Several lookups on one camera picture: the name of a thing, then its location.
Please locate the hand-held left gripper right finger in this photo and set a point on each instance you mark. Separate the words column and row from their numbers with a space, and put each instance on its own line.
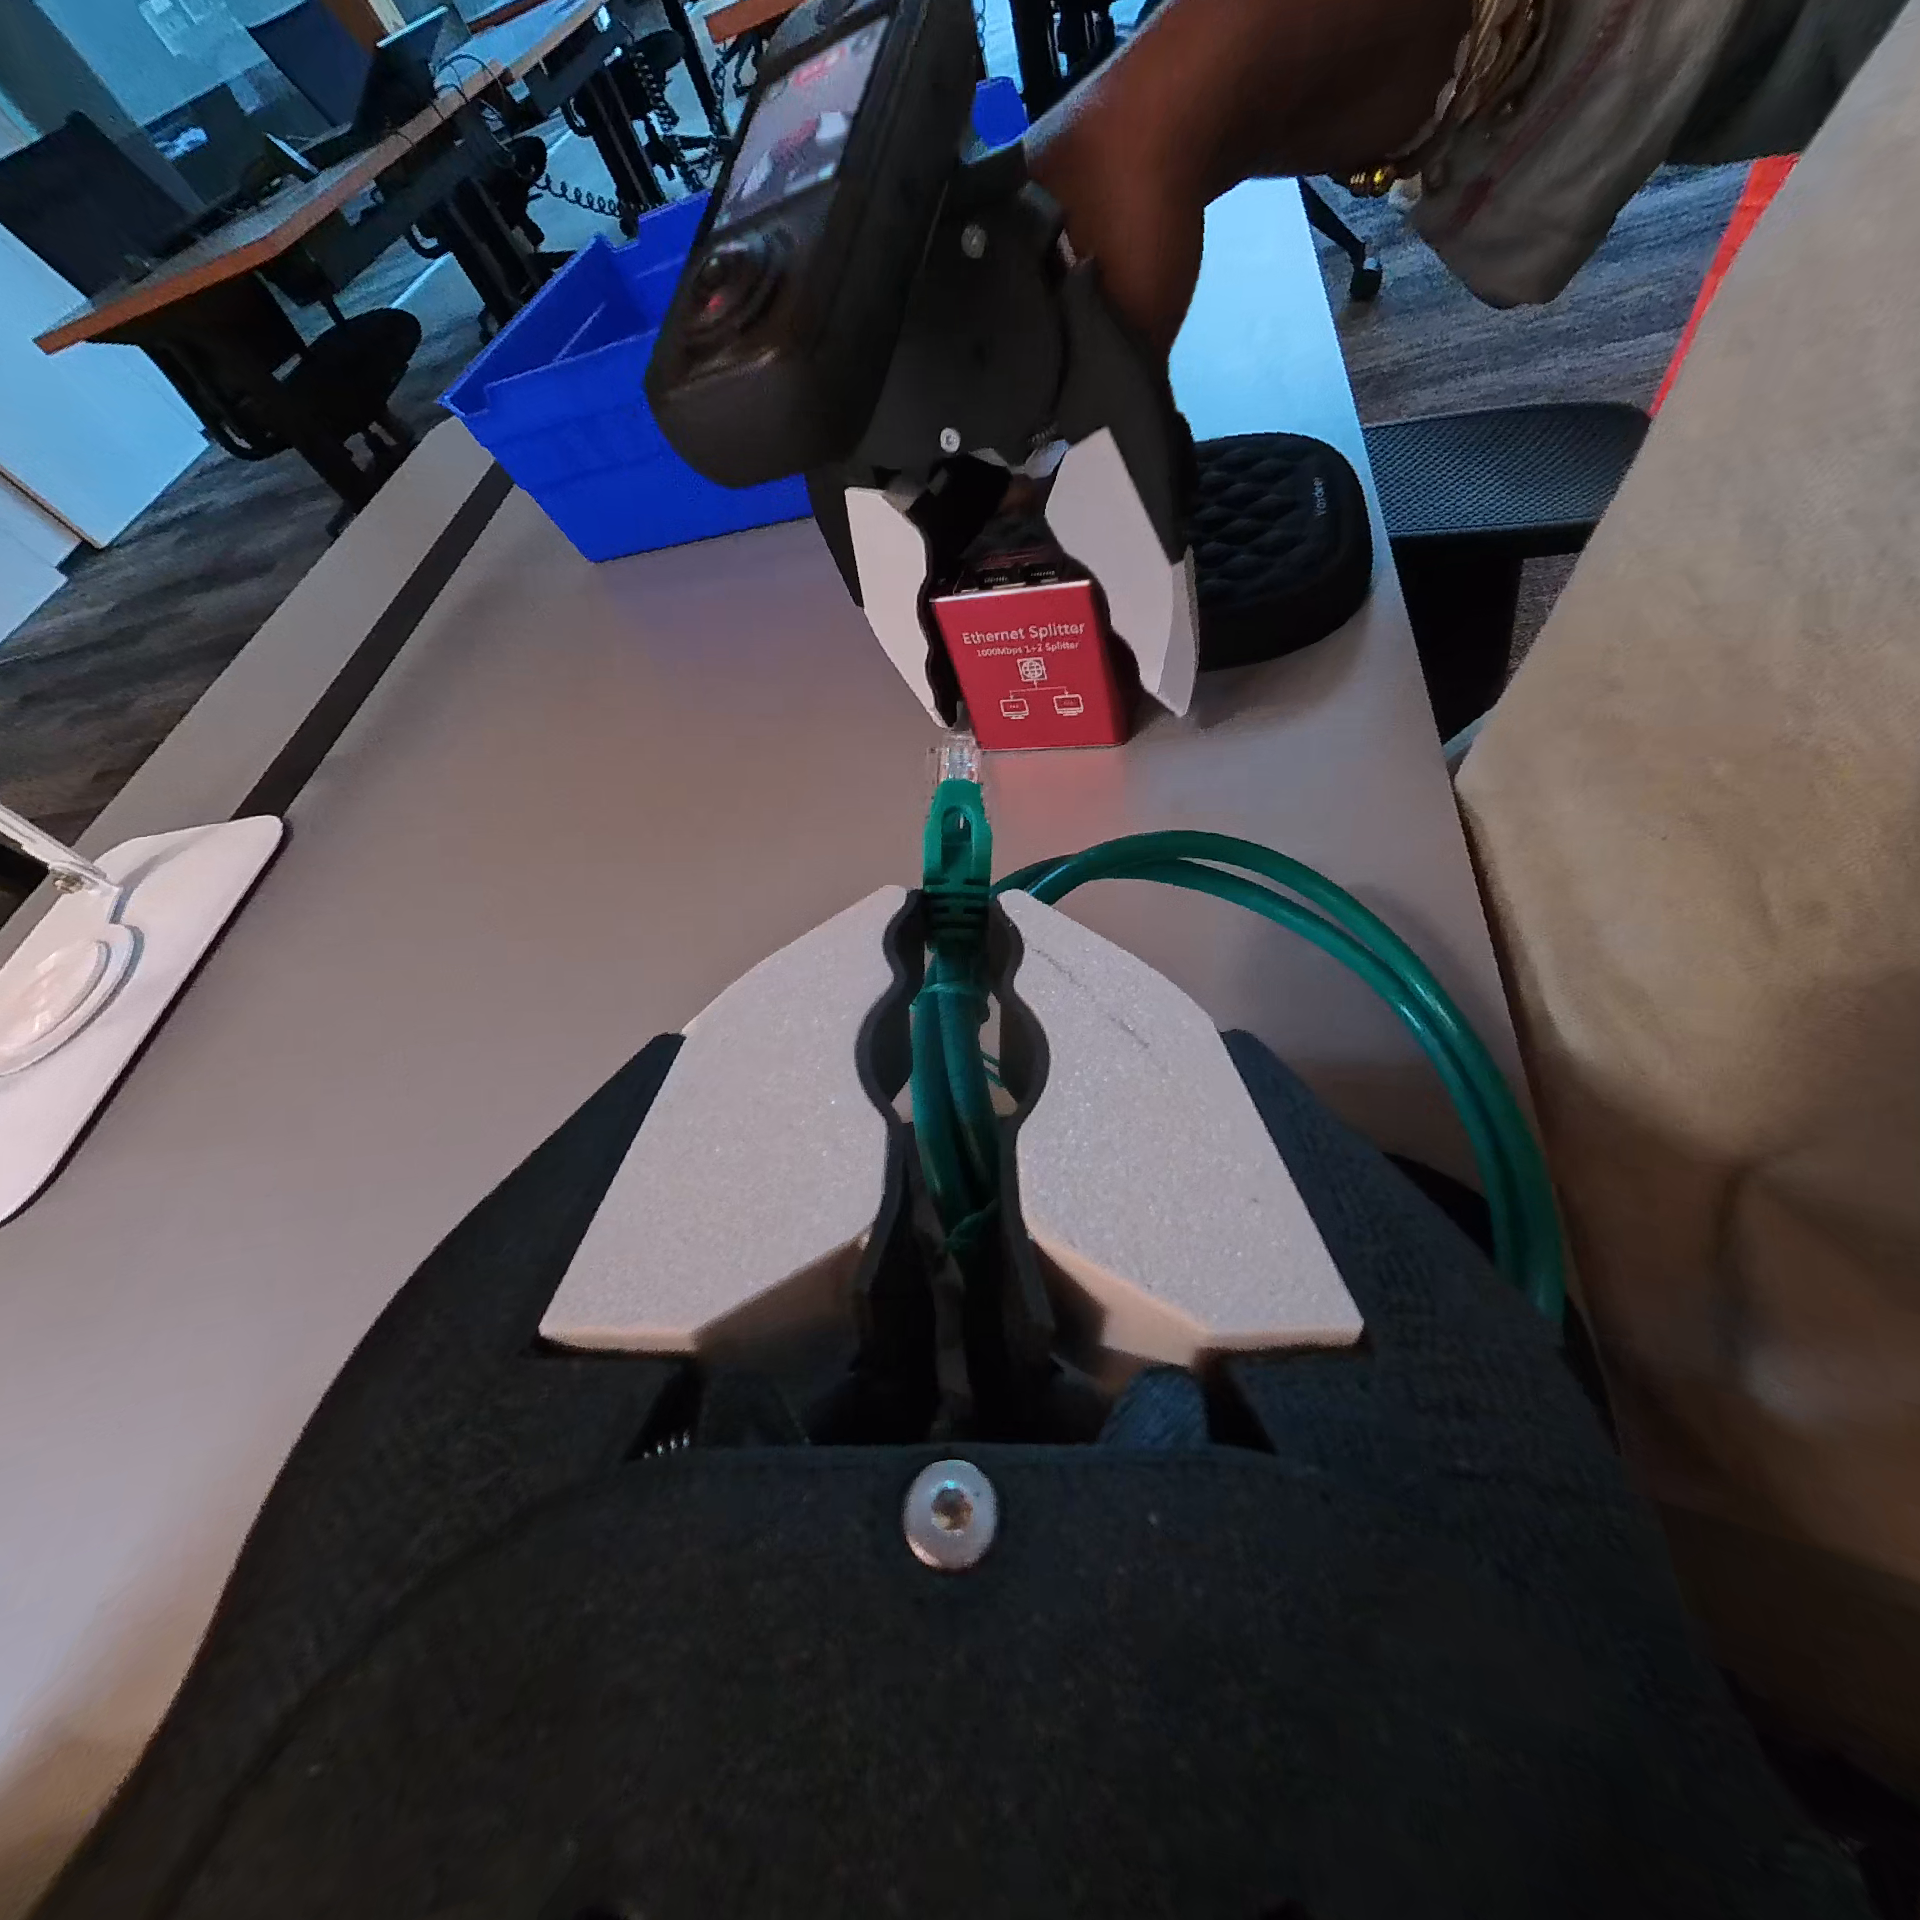
column 1171, row 1185

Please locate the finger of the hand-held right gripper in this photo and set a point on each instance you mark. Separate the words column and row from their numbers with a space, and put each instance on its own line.
column 893, row 585
column 1140, row 569

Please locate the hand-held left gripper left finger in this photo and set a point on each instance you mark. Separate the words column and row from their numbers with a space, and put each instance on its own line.
column 720, row 1185

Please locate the red ethernet splitter box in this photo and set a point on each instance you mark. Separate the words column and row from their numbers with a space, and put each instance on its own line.
column 1035, row 676

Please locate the blue plastic bin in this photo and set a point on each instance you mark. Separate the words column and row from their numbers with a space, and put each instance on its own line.
column 600, row 436

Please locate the brown office desk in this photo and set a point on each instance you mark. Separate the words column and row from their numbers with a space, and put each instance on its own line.
column 301, row 194

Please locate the person's right hand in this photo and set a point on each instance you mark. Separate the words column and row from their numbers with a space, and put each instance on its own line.
column 1245, row 104

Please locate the black office chair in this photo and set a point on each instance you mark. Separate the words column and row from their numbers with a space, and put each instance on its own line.
column 327, row 374

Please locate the person's beige sweatshirt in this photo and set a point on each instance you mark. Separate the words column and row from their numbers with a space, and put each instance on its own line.
column 1725, row 902

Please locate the white stand with wooden board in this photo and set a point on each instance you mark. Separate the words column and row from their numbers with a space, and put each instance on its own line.
column 137, row 961

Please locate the orange fabric object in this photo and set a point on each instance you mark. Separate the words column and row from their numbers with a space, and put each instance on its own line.
column 1725, row 283

